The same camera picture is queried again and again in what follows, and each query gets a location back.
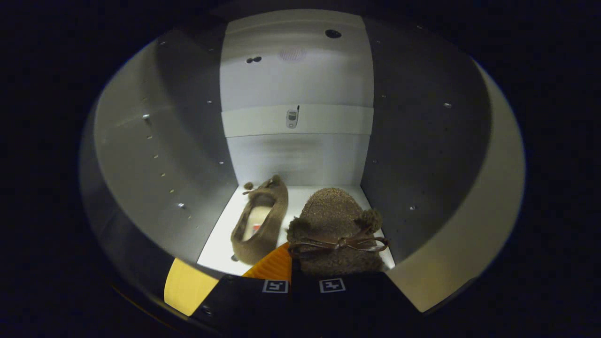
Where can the dark grey shoe cabinet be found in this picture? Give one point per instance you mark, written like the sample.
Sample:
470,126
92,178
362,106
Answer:
300,70

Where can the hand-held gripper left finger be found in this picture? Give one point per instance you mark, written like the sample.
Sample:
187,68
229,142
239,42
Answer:
274,265

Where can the brown fuzzy shoe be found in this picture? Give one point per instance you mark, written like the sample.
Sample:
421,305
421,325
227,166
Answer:
272,225
333,216

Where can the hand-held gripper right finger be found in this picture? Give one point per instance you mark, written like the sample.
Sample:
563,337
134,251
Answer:
347,300

